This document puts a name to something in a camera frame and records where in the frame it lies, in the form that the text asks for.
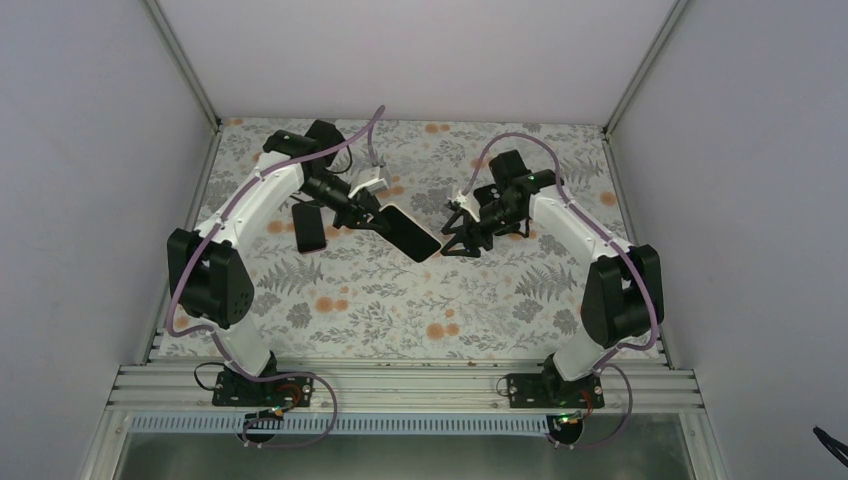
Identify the black smartphone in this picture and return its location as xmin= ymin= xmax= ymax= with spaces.
xmin=379 ymin=205 xmax=442 ymax=263

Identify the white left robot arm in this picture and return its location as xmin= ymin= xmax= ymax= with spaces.
xmin=166 ymin=120 xmax=391 ymax=405

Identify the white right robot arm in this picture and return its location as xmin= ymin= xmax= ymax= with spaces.
xmin=441 ymin=150 xmax=663 ymax=407

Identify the floral patterned table mat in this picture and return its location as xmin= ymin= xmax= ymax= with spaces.
xmin=158 ymin=117 xmax=664 ymax=362

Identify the black object at corner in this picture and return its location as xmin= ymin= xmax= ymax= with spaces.
xmin=812 ymin=426 xmax=848 ymax=467

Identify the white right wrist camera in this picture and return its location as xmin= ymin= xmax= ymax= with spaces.
xmin=448 ymin=186 xmax=480 ymax=223

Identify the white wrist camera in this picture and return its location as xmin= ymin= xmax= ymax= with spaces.
xmin=448 ymin=186 xmax=480 ymax=223
xmin=348 ymin=165 xmax=392 ymax=199

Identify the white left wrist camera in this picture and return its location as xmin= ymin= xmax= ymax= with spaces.
xmin=348 ymin=165 xmax=392 ymax=199

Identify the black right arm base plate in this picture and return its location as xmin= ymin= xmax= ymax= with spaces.
xmin=505 ymin=373 xmax=605 ymax=409

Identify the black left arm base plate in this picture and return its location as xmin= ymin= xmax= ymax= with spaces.
xmin=211 ymin=369 xmax=314 ymax=409

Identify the aluminium front rail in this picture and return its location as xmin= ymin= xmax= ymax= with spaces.
xmin=107 ymin=361 xmax=705 ymax=414

